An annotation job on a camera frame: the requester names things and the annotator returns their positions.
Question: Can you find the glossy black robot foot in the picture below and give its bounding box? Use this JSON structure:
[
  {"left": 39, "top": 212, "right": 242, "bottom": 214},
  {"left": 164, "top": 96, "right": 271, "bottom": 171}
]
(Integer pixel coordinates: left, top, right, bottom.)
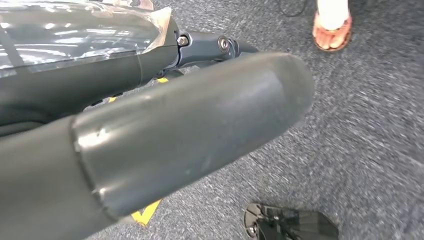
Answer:
[{"left": 244, "top": 202, "right": 339, "bottom": 240}]

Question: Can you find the person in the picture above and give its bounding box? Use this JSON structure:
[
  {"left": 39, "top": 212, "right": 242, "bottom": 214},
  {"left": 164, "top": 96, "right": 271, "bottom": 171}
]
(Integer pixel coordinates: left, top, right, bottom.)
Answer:
[{"left": 312, "top": 0, "right": 353, "bottom": 53}]

